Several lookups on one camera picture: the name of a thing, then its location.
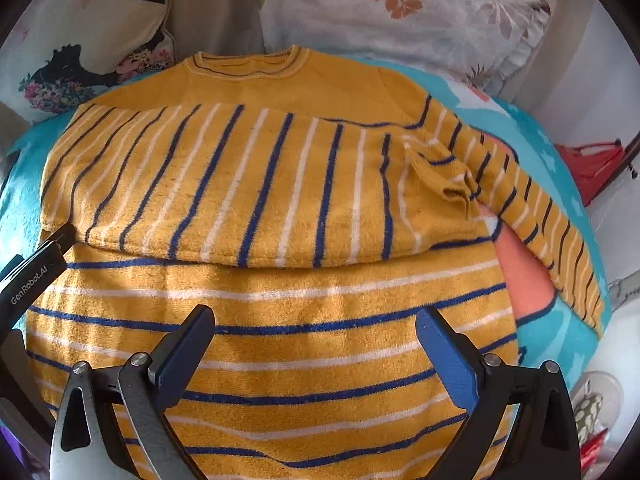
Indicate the white round plate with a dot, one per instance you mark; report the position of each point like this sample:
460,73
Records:
607,385

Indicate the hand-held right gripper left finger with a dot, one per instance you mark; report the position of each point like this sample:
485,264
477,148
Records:
180,355

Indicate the purple cloth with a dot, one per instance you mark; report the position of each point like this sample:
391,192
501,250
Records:
20,455

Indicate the white bird print pillow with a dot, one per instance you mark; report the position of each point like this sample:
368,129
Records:
75,25

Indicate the white leaf print pillow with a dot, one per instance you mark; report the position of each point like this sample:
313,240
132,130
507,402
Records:
425,25

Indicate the yellow striped sweater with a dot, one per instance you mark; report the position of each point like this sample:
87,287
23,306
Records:
300,185

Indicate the red bag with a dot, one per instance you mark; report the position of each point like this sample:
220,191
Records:
590,170

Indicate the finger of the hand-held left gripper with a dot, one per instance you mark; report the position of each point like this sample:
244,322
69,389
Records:
59,240

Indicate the teal cartoon printed blanket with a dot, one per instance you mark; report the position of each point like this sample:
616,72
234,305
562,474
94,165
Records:
540,160

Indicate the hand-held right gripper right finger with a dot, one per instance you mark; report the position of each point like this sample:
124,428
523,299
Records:
445,355

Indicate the beige cloth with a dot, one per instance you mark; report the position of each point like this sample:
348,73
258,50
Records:
215,15

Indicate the spotted green object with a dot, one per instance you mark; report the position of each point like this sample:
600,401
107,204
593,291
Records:
589,412

